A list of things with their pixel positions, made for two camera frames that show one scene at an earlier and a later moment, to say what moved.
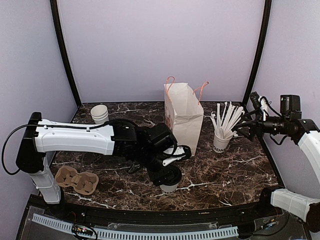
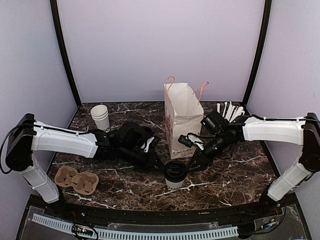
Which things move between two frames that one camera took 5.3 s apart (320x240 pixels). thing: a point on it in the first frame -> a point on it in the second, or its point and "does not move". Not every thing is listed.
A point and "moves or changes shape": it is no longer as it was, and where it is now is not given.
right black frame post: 267,15 does not move
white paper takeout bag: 183,112 does not move
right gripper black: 253,125 -> 202,161
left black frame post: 54,10 does not move
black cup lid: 172,175 moves or changes shape
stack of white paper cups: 99,114 does not move
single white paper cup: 168,189 -> 173,185
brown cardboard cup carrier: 84,183 does not move
